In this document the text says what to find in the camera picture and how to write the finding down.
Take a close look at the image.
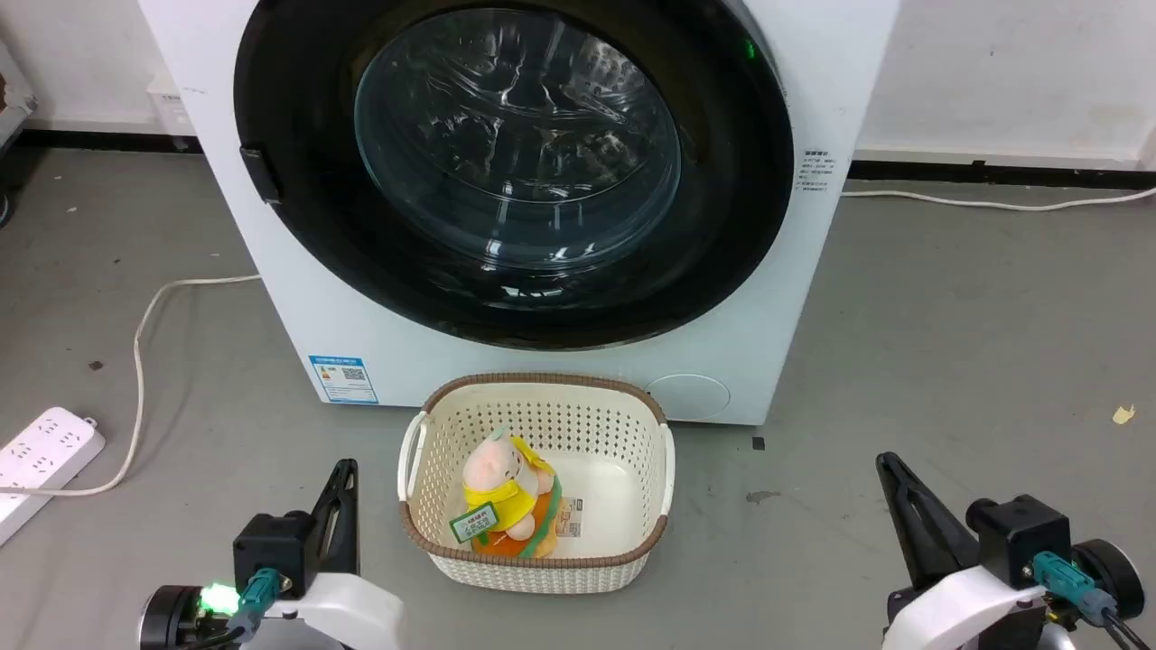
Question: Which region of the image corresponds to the white power strip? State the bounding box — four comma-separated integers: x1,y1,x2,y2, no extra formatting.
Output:
0,406,107,548

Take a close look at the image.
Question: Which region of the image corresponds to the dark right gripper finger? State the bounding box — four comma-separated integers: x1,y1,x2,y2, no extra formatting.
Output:
876,452,940,590
889,456,982,579

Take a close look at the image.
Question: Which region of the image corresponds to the round black glass washer door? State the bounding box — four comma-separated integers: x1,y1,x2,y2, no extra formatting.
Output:
233,0,796,351

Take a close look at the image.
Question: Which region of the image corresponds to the teal plug left gripper cable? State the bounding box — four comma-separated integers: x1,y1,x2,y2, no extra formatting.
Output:
185,567,286,650

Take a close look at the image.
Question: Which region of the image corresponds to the round white filter cover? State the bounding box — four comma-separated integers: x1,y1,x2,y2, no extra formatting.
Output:
643,374,732,422

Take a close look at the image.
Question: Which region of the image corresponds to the blue energy label sticker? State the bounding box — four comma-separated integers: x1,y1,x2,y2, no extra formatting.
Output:
308,354,380,405

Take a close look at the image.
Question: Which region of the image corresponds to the cream perforated laundry basket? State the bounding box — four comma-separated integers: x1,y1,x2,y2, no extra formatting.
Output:
397,372,676,595

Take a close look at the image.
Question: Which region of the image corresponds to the teal plug right gripper cable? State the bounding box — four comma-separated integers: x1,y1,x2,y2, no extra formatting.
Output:
1031,551,1156,650

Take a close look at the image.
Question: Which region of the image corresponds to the green white doll hang tag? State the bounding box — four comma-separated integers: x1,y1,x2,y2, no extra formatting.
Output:
450,502,501,545

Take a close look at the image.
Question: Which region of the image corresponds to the white front-load washing machine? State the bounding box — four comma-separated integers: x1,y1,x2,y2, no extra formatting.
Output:
135,0,901,427

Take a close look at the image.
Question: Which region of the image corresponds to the small printed text sticker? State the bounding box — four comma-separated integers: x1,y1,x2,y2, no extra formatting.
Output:
796,149,837,195

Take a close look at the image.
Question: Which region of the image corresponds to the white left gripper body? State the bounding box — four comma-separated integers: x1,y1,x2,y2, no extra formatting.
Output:
260,571,405,650

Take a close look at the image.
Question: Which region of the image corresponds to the pink yellow plush doll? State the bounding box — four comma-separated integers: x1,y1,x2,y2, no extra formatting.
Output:
450,426,564,560

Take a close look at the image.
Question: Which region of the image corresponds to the teal plug gripper cable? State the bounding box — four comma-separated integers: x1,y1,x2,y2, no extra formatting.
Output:
1031,551,1156,650
185,567,286,650

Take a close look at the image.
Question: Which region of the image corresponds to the white wall socket box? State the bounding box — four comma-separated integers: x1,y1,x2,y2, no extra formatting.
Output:
144,70,195,138

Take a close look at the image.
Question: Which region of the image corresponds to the white power strip cable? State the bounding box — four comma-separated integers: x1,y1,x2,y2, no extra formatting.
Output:
0,274,263,498

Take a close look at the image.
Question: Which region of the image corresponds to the white cable along wall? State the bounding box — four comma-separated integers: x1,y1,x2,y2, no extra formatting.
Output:
840,185,1156,214

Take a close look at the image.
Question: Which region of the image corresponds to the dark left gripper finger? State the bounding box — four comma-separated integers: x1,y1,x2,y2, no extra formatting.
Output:
327,458,360,579
310,462,348,579

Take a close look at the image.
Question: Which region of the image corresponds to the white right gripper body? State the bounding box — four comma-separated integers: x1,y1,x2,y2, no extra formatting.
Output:
882,563,1054,650

